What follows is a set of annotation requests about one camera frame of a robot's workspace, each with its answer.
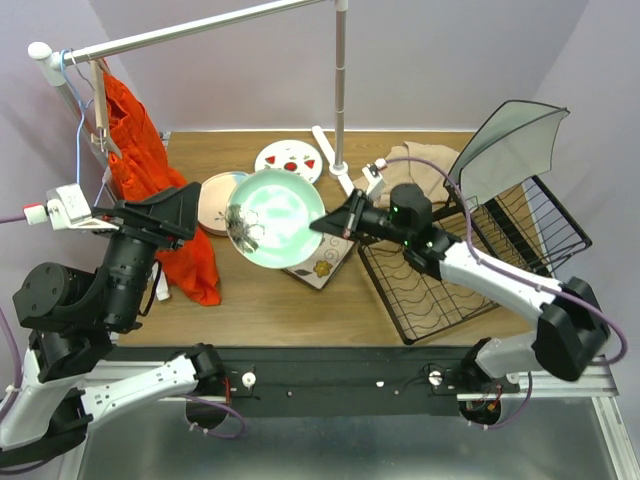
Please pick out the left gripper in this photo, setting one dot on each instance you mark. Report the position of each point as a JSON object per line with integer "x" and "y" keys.
{"x": 167, "y": 219}

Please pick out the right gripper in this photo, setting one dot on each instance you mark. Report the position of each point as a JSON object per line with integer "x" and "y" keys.
{"x": 347, "y": 220}

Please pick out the cream and teal plate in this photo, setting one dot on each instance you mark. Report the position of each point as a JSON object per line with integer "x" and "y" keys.
{"x": 214, "y": 196}

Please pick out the square leaf pattern plate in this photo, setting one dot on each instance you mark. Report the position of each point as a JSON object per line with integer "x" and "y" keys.
{"x": 318, "y": 270}

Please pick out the green round plate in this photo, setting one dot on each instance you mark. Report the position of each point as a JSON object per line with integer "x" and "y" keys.
{"x": 268, "y": 219}

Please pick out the white blue rimmed plate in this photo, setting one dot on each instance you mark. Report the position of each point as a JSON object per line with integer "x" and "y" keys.
{"x": 294, "y": 156}

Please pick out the large square green plate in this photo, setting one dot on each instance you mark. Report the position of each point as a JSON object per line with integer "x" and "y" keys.
{"x": 510, "y": 116}

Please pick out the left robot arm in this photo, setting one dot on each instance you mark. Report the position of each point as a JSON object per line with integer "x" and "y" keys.
{"x": 72, "y": 314}

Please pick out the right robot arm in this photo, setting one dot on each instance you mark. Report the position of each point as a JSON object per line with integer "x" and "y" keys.
{"x": 568, "y": 329}

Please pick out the white clothes rack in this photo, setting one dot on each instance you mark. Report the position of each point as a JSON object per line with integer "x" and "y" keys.
{"x": 52, "y": 63}

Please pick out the orange garment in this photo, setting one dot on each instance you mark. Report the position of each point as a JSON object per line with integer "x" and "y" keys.
{"x": 142, "y": 170}

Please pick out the beige cloth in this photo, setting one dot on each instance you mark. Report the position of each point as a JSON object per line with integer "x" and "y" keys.
{"x": 405, "y": 165}

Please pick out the wooden clip hanger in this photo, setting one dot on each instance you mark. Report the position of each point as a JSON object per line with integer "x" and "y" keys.
{"x": 102, "y": 136}

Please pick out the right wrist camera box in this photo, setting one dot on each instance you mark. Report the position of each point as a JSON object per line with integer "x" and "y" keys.
{"x": 375, "y": 182}

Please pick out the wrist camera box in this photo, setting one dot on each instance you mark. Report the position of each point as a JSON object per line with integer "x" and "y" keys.
{"x": 375, "y": 182}
{"x": 66, "y": 208}

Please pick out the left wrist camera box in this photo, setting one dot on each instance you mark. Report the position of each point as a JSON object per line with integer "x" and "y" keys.
{"x": 66, "y": 208}

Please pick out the black mounting rail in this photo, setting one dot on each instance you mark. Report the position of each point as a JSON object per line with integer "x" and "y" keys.
{"x": 344, "y": 381}

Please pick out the black wire dish rack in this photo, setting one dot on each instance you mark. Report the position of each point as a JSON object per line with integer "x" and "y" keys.
{"x": 526, "y": 227}

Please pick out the blue wire hanger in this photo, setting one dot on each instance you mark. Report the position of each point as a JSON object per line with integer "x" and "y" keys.
{"x": 82, "y": 106}

